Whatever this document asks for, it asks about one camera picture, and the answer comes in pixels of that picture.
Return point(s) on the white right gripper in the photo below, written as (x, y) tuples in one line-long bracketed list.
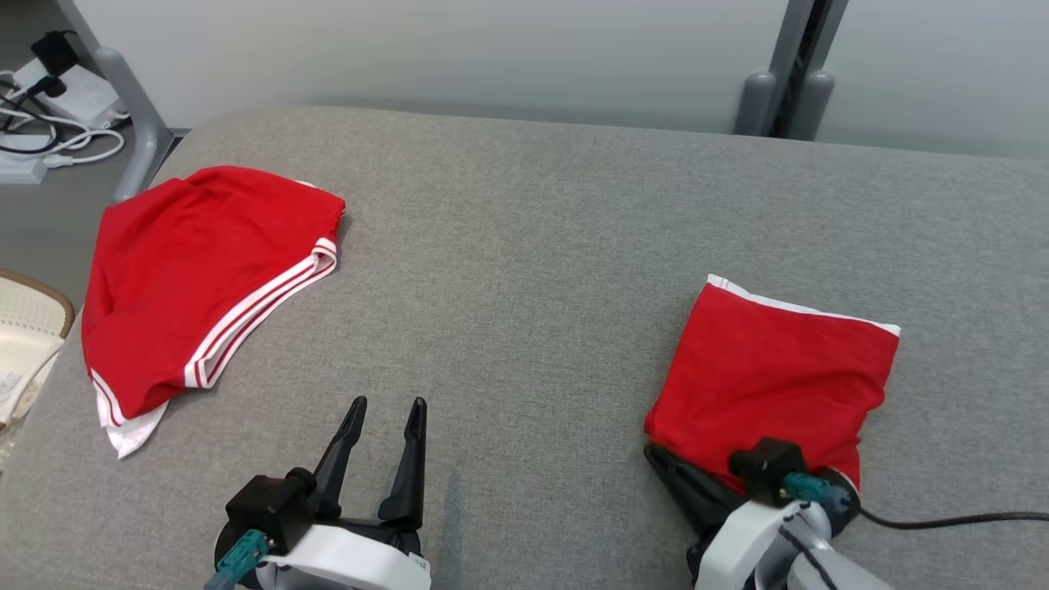
[(737, 549)]

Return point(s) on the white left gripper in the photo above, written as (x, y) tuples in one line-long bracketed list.
[(352, 561)]

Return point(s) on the red shorts white trim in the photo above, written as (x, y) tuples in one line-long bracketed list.
[(778, 377)]

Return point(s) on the red white basketball jersey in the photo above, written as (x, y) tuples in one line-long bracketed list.
[(197, 262)]

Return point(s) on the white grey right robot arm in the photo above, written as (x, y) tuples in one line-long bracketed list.
[(828, 569)]

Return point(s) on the cream wicker laundry basket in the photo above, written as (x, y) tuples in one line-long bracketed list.
[(33, 307)]

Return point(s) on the grey metal table leg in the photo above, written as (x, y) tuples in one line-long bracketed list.
[(135, 106)]

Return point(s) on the small white box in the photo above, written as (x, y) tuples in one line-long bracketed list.
[(20, 170)]

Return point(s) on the black power adapter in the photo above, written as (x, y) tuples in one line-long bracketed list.
[(53, 53)]

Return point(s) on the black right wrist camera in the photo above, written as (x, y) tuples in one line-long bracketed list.
[(766, 467)]

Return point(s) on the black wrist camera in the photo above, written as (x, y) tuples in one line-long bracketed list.
[(266, 504), (766, 467)]

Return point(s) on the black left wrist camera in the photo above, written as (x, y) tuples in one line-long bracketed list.
[(266, 504)]

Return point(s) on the grey cylindrical post foot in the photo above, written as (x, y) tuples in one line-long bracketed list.
[(811, 102), (754, 102)]

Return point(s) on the grey partition post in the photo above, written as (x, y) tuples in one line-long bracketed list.
[(791, 41)]

